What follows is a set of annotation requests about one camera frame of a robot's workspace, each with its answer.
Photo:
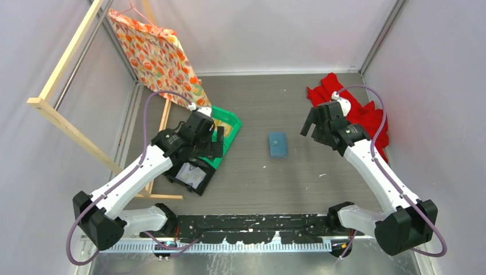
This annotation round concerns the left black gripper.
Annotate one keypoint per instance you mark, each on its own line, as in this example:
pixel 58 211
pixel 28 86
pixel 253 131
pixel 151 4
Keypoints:
pixel 214 149

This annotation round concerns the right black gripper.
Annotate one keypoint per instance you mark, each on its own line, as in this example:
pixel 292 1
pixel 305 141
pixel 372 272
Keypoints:
pixel 316 134

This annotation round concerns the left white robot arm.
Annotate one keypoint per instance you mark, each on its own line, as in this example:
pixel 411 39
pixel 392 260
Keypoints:
pixel 101 214

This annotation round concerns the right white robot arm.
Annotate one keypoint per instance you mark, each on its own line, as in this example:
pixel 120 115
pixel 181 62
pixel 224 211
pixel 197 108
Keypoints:
pixel 405 221

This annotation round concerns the black tray with paper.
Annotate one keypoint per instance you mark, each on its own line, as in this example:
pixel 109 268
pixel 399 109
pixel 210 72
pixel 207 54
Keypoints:
pixel 193 174

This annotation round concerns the green plastic bin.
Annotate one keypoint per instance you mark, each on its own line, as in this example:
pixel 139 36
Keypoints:
pixel 231 124

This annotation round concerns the red cloth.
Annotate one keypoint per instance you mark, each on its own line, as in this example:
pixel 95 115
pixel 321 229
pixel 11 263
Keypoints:
pixel 368 116

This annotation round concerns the floral orange fabric bag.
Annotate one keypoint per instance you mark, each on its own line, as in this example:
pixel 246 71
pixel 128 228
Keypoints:
pixel 158 59

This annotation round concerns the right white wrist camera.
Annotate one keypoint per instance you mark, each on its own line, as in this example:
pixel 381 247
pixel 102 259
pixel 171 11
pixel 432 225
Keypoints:
pixel 344 103

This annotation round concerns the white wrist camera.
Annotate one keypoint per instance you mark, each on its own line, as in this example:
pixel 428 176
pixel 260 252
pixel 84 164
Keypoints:
pixel 344 103
pixel 204 110

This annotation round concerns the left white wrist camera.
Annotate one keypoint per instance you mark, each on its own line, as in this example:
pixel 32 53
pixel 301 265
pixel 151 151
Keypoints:
pixel 204 110

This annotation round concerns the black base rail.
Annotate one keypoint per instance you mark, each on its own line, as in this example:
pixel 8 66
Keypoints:
pixel 250 229

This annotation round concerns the wooden frame rack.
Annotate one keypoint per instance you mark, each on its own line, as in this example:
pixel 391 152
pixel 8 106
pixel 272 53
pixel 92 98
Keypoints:
pixel 97 9

